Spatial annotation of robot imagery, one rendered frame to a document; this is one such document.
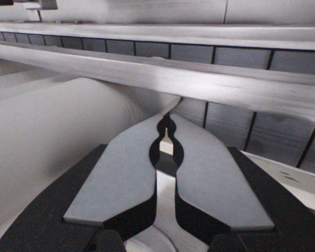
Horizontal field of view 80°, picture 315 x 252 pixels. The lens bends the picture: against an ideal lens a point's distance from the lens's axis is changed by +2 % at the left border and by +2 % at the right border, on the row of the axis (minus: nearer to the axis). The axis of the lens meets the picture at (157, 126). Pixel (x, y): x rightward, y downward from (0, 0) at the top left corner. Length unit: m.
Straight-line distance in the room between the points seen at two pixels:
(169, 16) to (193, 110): 0.11
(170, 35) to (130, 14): 0.10
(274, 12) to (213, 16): 0.05
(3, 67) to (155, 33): 0.15
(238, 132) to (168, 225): 0.20
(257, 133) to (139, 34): 0.13
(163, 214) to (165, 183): 0.07
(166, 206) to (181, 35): 0.22
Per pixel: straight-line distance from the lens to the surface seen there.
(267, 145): 0.18
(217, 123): 0.17
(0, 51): 0.21
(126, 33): 0.20
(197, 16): 0.22
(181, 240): 0.33
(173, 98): 0.15
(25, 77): 0.20
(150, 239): 0.34
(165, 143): 0.16
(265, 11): 0.20
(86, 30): 0.24
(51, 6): 0.27
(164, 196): 0.27
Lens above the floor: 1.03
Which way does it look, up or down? 46 degrees down
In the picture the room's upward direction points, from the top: 129 degrees counter-clockwise
